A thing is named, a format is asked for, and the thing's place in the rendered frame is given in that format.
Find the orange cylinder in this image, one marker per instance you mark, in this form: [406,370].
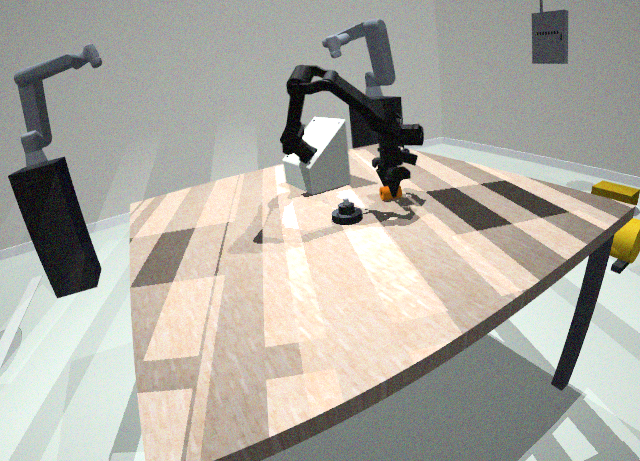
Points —
[386,194]

